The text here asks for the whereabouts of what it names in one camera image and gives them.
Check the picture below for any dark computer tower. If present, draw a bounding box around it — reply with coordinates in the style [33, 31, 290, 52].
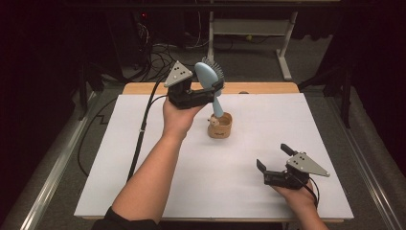
[106, 11, 151, 70]

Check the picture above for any right hand-held gripper cable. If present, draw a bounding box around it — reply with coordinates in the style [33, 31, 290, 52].
[295, 173, 320, 210]

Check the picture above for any metal floor rail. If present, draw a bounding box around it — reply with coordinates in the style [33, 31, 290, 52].
[328, 95, 404, 230]
[18, 90, 99, 230]

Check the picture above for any black metal stand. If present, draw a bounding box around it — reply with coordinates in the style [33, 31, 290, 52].
[298, 63, 353, 128]
[78, 63, 104, 121]

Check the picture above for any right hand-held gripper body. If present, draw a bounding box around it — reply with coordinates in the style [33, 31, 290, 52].
[263, 151, 331, 191]

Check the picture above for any white metal desk frame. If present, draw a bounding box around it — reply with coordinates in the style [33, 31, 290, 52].
[205, 11, 299, 81]

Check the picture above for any left hand-held gripper cable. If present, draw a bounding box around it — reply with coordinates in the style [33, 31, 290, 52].
[126, 75, 170, 183]

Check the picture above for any white board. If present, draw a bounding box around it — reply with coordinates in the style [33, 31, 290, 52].
[74, 93, 354, 220]

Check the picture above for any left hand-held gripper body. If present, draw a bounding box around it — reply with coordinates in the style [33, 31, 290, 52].
[164, 59, 215, 110]

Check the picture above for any light blue hairbrush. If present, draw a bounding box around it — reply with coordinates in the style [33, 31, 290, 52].
[193, 57, 226, 119]

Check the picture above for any person's right hand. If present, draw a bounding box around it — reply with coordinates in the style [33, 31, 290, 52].
[271, 180, 318, 211]

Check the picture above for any black floor cable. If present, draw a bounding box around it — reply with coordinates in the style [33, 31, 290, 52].
[77, 97, 118, 176]

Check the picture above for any hand-held gripper cable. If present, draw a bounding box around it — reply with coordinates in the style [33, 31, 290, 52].
[126, 75, 170, 183]
[295, 173, 320, 210]

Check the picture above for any wooden table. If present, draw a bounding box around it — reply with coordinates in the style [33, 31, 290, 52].
[122, 81, 301, 96]

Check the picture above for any black sleeve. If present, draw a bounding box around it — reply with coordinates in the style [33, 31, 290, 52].
[91, 206, 161, 230]

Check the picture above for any tangle of black cables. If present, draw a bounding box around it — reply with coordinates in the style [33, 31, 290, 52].
[133, 22, 202, 82]

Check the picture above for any person's left hand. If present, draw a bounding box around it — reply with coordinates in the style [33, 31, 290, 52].
[162, 97, 205, 142]

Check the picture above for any tan holder cup with figurine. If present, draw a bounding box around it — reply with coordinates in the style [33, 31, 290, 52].
[207, 111, 234, 139]

